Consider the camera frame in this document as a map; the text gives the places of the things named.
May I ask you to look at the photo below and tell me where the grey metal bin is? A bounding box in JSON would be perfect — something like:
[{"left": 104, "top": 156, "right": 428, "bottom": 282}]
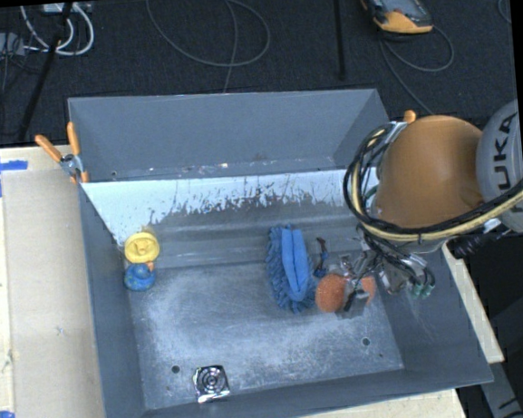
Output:
[{"left": 65, "top": 63, "right": 498, "bottom": 418}]

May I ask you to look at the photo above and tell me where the blue microfibre duster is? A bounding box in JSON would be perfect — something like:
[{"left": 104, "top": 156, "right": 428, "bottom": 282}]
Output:
[{"left": 261, "top": 221, "right": 320, "bottom": 317}]

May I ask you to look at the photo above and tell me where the small red and blue figure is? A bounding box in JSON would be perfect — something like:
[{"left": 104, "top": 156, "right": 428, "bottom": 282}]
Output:
[{"left": 309, "top": 236, "right": 333, "bottom": 278}]

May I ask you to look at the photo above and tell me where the black cylinder on white bracket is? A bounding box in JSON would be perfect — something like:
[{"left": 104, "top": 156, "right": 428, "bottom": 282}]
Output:
[{"left": 447, "top": 218, "right": 508, "bottom": 260}]

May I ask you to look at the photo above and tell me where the silver square packet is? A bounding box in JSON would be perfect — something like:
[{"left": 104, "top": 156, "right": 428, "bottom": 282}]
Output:
[{"left": 190, "top": 363, "right": 233, "bottom": 405}]

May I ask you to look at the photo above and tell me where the yellow and blue toy duck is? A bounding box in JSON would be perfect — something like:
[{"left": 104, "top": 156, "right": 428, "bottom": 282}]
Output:
[{"left": 119, "top": 230, "right": 165, "bottom": 293}]

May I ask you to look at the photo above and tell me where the pale cardboard board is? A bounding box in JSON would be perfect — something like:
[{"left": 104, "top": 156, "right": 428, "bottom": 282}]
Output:
[{"left": 0, "top": 162, "right": 107, "bottom": 418}]

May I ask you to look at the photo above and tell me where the orange ball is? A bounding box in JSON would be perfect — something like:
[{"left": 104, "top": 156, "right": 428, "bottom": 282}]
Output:
[{"left": 313, "top": 269, "right": 382, "bottom": 316}]

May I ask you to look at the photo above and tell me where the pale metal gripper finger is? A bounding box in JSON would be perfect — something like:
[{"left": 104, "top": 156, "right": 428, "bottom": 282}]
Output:
[
  {"left": 334, "top": 283, "right": 374, "bottom": 322},
  {"left": 337, "top": 252, "right": 367, "bottom": 289}
]

